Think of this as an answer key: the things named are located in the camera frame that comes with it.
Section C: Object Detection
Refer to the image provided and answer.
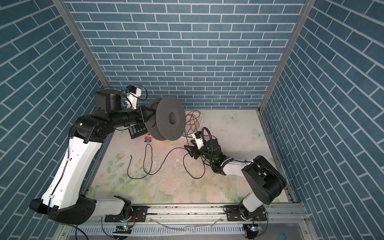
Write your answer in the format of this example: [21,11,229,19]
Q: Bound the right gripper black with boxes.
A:
[184,139,216,164]

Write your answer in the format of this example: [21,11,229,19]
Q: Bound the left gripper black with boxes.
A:
[108,104,156,130]

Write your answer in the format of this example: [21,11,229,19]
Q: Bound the grey perforated cable spool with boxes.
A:
[145,96,186,141]

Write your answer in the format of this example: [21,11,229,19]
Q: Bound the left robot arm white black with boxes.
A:
[29,86,146,225]

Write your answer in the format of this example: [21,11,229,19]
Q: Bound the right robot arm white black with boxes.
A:
[184,139,287,221]

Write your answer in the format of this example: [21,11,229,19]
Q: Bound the black calculator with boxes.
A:
[128,123,148,139]

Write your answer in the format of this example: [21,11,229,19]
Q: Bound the pencil box blue white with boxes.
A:
[145,135,153,143]

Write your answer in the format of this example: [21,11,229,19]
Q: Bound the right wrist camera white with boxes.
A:
[193,131,204,150]

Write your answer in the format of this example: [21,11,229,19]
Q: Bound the red cable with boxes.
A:
[182,110,202,139]

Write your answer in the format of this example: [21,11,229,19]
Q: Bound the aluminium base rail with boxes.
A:
[53,203,317,240]

